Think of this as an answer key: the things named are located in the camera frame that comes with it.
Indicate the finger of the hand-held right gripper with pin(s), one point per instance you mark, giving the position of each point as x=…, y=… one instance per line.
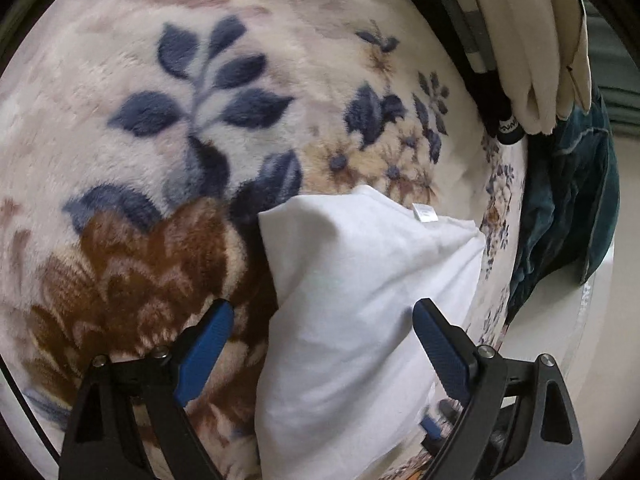
x=431, y=427

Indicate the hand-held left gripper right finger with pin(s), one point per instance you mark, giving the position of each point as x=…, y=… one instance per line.
x=442, y=350

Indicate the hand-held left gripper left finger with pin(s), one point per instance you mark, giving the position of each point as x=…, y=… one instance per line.
x=205, y=350

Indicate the white pillowcase cloth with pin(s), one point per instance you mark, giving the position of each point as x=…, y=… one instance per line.
x=360, y=310

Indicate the dark teal garment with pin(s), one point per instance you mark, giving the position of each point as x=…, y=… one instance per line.
x=565, y=200

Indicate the floral fleece blanket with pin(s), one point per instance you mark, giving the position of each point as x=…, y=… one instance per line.
x=200, y=110

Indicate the black cloth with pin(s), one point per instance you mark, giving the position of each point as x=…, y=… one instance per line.
x=480, y=105

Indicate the grey white checkered cloth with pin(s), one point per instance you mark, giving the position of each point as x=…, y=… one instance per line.
x=472, y=30

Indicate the cream cloth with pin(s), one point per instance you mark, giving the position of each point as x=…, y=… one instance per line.
x=530, y=40

